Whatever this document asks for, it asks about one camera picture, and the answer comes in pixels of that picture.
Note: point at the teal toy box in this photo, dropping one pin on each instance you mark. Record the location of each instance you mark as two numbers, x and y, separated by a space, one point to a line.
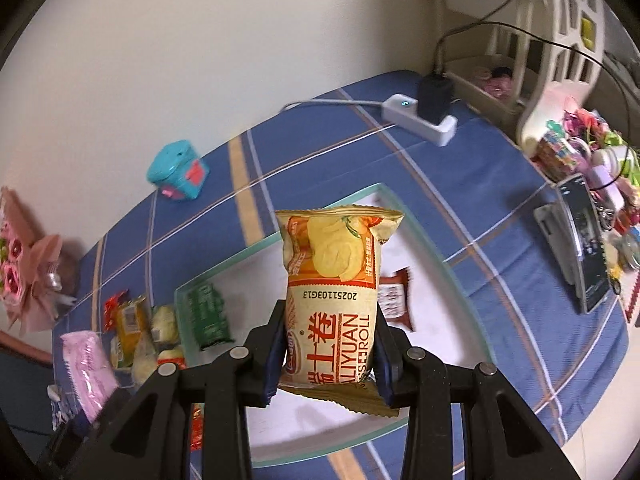
175 170

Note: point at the white power strip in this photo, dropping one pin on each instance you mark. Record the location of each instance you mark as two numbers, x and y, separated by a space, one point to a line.
440 132

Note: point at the pink snack packet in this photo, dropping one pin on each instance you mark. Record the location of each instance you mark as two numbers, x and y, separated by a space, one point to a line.
87 370

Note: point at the yellow cake packet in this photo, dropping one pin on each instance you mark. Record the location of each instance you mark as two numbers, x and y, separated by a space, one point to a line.
131 322

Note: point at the grey phone stand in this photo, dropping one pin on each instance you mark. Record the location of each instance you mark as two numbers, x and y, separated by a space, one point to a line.
552 230

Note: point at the white tray with green rim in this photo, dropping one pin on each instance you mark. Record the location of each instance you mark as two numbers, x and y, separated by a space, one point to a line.
440 310

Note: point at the black smartphone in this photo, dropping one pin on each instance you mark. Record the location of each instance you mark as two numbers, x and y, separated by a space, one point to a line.
585 240

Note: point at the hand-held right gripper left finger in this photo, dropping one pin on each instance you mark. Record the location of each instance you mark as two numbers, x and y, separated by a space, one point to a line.
272 362

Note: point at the orange cheese roll snack bag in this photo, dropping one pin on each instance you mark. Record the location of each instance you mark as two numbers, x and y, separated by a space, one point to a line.
330 270

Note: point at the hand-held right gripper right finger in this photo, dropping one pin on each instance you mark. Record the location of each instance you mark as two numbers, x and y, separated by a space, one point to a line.
385 375

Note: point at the pink flower bouquet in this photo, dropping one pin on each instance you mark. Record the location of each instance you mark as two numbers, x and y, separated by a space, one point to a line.
30 265

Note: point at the black charger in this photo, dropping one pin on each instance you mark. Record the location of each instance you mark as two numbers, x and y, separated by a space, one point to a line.
434 97

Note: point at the red white snack packet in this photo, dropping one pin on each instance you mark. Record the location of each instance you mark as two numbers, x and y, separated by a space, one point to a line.
171 355

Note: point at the round cracker green packet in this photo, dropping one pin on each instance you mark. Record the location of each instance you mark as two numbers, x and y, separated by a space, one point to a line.
162 324

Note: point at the brown snack packet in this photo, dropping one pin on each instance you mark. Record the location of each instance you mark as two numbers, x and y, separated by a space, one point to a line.
395 300

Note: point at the pile of colourful toys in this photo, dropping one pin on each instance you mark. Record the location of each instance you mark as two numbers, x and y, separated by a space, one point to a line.
600 160

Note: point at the white blue packet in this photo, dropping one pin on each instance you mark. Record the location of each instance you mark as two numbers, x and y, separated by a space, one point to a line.
59 405

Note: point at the pink hair accessories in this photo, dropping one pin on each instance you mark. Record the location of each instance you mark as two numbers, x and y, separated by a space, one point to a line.
492 81

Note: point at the beige cutout shelf rack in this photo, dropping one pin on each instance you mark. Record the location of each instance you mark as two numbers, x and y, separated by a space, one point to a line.
550 60

